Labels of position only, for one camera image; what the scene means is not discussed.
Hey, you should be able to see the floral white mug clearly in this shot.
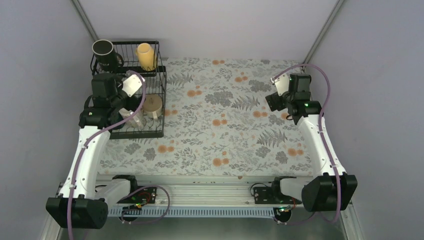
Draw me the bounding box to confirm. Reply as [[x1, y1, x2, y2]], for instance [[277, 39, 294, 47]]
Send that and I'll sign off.
[[118, 108, 145, 130]]

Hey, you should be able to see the beige mug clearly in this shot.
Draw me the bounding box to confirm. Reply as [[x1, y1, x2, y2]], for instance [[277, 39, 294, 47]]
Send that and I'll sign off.
[[142, 94, 163, 120]]

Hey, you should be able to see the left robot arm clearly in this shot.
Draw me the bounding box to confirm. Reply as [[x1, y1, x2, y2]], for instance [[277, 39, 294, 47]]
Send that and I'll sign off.
[[45, 71, 146, 230]]

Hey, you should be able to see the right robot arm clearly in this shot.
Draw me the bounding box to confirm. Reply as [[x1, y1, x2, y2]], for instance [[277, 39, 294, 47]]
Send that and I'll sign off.
[[265, 73, 358, 212]]

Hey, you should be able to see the black mug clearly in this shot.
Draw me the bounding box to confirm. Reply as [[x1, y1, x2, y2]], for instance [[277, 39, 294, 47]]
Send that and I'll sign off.
[[92, 39, 124, 72]]

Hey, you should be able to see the yellow cup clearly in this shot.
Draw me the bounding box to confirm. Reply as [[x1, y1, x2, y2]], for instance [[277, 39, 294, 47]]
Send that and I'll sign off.
[[135, 43, 157, 72]]

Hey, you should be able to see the floral tablecloth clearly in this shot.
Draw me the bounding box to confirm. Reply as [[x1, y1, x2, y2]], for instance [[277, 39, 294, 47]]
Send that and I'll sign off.
[[98, 58, 313, 177]]

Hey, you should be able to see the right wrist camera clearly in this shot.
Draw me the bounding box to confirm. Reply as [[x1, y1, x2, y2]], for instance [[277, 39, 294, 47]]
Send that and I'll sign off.
[[270, 73, 290, 96]]

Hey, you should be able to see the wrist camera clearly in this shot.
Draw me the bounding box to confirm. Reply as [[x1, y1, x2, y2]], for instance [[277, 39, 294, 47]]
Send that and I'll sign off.
[[122, 74, 145, 97], [270, 73, 290, 96]]

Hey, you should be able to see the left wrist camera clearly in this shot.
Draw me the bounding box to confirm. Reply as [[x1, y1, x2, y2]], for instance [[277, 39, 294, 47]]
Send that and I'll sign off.
[[122, 74, 145, 97]]

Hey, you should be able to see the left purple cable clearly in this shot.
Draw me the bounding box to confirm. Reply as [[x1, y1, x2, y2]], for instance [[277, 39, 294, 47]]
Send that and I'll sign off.
[[66, 70, 147, 240]]

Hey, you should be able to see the purple cable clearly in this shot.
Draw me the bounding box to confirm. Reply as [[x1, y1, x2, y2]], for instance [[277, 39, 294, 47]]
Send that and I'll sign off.
[[66, 70, 147, 240], [271, 63, 342, 225]]

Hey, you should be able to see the black wire dish rack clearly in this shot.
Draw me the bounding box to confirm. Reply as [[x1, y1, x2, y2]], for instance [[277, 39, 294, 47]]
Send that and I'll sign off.
[[79, 39, 166, 140]]

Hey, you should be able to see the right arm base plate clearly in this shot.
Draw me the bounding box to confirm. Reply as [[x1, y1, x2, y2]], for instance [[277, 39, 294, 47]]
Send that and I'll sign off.
[[252, 186, 302, 205]]

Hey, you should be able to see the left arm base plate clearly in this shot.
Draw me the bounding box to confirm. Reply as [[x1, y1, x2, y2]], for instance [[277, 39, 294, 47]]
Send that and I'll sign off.
[[118, 187, 157, 205]]

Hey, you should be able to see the aluminium rail frame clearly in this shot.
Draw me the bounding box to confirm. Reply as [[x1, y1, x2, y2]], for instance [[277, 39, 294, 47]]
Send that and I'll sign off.
[[48, 173, 364, 240]]

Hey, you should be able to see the slotted cable duct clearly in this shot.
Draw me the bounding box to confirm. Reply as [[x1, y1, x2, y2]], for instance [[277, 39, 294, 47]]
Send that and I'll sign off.
[[123, 206, 275, 219]]

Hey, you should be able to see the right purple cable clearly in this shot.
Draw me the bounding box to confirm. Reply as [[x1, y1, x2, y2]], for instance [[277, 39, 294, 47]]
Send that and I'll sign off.
[[271, 63, 342, 225]]

